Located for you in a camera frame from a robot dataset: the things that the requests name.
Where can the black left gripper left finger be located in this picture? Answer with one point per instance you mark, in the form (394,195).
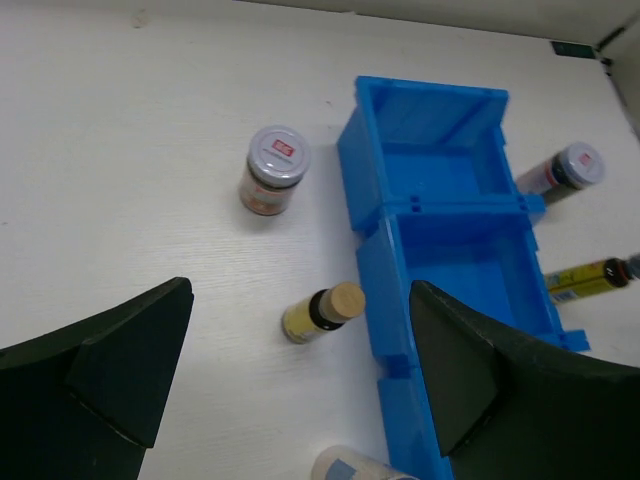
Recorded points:
(86,401)

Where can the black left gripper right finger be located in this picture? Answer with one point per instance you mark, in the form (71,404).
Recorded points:
(506,405)

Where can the yellow label dark-cap bottle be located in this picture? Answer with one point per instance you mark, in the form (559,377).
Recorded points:
(591,279)

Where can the blue label silver-lid jar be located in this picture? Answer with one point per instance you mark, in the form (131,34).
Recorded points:
(344,463)

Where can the tan-cap yellow bottle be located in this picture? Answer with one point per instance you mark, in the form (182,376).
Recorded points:
(323,312)

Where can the grey-lid brown spice jar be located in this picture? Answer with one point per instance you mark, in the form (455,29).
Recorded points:
(571,170)

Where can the grey-lid dark spice jar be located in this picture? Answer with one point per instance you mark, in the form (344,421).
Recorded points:
(277,160)

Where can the blue plastic divided bin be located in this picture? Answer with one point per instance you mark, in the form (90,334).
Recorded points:
(431,195)

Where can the dark label sticker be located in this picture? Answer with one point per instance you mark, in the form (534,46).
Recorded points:
(573,50)

